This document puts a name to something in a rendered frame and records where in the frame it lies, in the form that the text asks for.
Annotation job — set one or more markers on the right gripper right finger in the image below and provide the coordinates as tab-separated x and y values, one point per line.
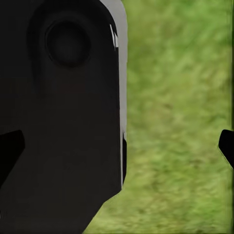
226	145

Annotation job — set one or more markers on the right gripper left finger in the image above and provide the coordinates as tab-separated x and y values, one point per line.
12	145

